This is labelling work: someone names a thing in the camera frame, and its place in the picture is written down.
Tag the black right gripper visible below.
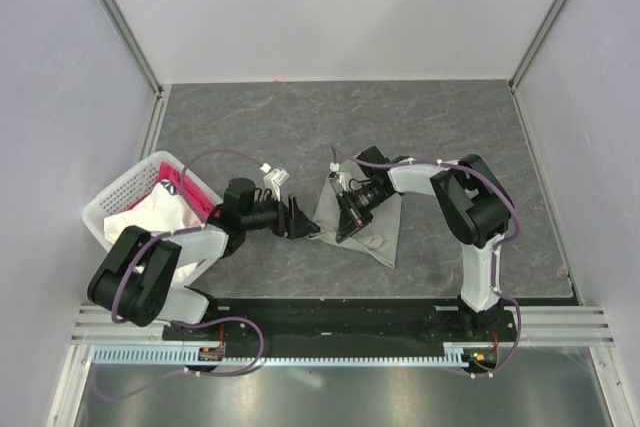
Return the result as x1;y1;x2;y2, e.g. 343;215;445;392
336;183;392;243

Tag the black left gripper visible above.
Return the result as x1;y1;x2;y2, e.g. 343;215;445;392
241;190;320;241

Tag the grey-green cloth napkin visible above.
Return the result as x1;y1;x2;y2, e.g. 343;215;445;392
310;180;402;269

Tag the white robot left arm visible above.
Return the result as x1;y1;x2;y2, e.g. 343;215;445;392
87;178;320;327

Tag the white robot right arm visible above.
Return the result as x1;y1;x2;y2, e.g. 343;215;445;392
328;147;513;341

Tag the white plastic laundry basket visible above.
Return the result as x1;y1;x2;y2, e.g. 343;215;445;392
82;151;221;250

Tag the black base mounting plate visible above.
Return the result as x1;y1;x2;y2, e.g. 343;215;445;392
163;298;517;343

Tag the pink cloth in basket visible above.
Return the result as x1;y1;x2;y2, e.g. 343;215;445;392
129;162;215;224

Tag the white folded garment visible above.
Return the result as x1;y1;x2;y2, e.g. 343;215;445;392
102;181;209;278

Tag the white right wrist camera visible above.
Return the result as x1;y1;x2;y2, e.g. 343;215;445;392
328;162;352;195

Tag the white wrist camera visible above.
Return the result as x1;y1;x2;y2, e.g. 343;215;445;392
328;162;352;195
260;163;290;201

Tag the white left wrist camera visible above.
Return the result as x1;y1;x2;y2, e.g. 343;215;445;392
260;163;290;201

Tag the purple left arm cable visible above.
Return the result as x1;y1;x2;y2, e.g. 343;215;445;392
89;148;274;401

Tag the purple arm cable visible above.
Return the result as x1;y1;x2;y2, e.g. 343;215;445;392
329;144;525;381
89;148;274;401

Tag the grey slotted cable duct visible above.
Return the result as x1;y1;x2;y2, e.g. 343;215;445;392
93;344;474;368

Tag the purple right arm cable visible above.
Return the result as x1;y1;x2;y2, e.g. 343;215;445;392
329;144;525;381

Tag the aluminium frame rail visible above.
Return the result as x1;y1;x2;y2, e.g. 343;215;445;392
71;306;614;347

